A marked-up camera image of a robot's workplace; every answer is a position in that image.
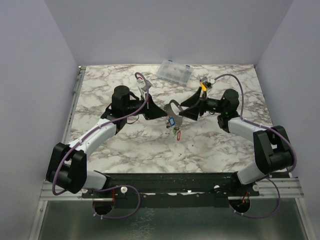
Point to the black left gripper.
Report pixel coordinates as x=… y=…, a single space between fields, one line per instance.
x=152 y=111

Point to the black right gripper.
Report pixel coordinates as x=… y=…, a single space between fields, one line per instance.
x=201 y=105

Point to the blue key tag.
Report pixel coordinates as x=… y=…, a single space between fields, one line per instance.
x=171 y=121

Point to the green key tag with key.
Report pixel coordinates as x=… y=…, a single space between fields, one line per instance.
x=175 y=130

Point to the red key tag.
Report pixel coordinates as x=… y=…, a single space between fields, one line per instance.
x=178 y=135

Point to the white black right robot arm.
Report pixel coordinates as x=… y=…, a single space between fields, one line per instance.
x=271 y=145

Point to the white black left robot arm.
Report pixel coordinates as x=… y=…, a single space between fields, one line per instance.
x=68 y=166

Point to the clear plastic organizer box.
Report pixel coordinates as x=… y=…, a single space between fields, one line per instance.
x=175 y=73

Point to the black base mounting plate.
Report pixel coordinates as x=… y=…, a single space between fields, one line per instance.
x=157 y=181

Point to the yellow handled screwdriver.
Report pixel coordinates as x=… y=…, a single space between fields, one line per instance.
x=203 y=85

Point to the aluminium left side rail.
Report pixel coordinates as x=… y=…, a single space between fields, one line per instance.
x=75 y=97

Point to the aluminium rail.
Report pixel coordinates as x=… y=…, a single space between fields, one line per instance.
x=75 y=97
x=286 y=188

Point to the aluminium front rail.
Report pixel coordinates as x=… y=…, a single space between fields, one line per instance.
x=286 y=188

